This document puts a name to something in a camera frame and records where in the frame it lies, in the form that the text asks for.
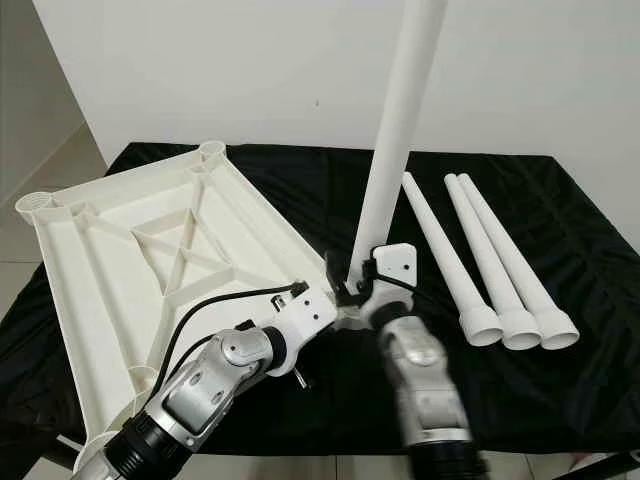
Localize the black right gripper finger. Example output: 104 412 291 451
322 250 351 296

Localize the white plastic table leg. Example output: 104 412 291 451
457 173 581 351
444 174 543 351
345 0 449 291
400 172 504 348

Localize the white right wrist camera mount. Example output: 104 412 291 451
360 243 418 326

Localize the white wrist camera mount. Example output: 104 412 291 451
360 243 418 326
260 285 339 371

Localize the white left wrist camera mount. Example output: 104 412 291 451
260 285 339 371

